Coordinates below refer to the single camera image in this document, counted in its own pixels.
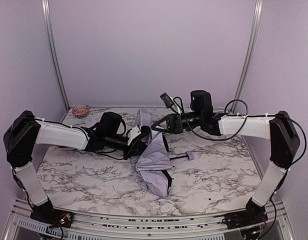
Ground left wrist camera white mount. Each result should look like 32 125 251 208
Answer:
126 125 141 146

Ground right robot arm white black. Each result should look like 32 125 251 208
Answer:
151 90 301 214

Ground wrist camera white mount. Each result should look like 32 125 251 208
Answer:
126 125 141 146
160 92 184 115

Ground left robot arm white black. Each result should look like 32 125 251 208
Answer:
3 110 151 216

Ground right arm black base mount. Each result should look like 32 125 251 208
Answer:
222 210 268 230

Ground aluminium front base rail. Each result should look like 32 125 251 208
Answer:
3 199 295 240

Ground aluminium frame post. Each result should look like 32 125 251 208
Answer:
234 0 264 99
41 0 70 111

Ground lavender folding umbrella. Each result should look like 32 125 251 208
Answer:
130 107 195 198

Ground right aluminium frame post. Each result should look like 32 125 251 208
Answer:
234 0 264 99

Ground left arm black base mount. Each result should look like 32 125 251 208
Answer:
30 209 74 228

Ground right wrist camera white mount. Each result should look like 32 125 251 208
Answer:
160 92 184 115

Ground red patterned small bowl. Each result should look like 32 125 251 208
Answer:
71 104 90 119

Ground left aluminium frame post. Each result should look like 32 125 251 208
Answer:
41 0 70 111

